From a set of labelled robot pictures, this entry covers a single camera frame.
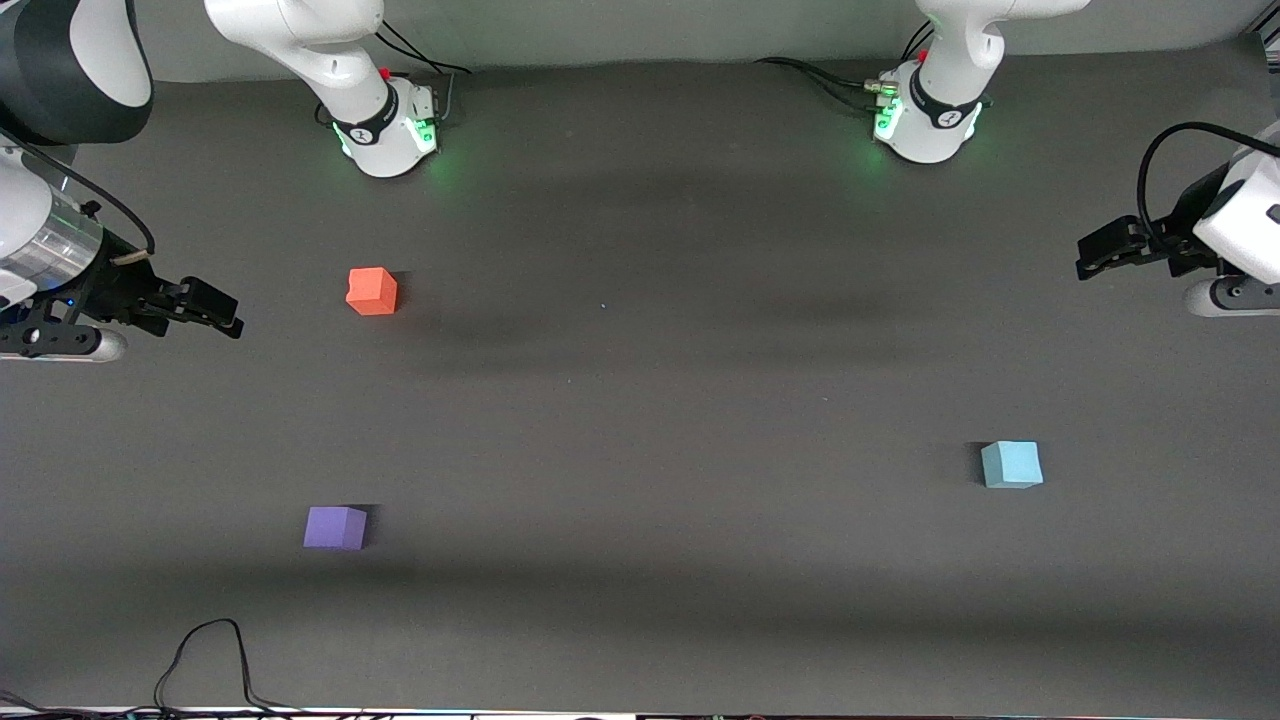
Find dark grey table mat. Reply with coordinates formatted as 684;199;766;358
0;35;1280;714

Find black left arm base cables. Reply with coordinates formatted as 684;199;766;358
753;18;935;113

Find black arm base cables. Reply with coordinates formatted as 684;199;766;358
753;18;935;113
374;18;473;126

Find orange foam block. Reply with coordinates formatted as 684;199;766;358
345;267;399;317

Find thin black looped cable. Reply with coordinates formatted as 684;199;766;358
0;617;313;720

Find black right arm base cables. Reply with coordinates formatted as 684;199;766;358
374;18;473;126

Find light blue foam block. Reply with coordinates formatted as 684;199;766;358
979;440;1044;490

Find purple foam block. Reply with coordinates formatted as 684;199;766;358
303;506;369;552

